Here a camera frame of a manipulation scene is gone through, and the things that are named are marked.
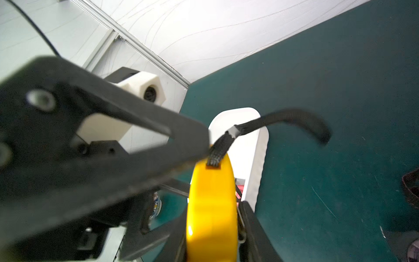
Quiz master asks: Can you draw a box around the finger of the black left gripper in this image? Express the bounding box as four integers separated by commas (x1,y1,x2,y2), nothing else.
118,179,189,262
1,56,209,242

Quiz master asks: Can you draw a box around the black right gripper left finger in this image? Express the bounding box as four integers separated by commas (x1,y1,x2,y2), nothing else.
154,207,188,262

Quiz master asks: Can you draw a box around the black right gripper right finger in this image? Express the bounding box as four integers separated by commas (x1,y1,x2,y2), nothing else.
238,201,283,262

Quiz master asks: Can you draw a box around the yellow tape measure black label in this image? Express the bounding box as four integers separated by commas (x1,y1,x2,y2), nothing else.
186,109,332,262

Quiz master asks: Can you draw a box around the purple black round tape measure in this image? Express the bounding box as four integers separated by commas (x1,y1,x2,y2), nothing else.
380,169,419,262

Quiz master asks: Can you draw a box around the white plastic storage box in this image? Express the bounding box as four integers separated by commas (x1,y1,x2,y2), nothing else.
208,108,269,211

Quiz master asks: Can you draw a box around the blue yellow patterned bowl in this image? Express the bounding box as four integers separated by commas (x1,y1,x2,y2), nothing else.
150,192,162,219

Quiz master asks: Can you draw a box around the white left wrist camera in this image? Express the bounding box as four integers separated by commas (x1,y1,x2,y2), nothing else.
77,67,166,143

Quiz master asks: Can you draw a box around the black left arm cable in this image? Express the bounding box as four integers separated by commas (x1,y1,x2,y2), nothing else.
6,0,61,57

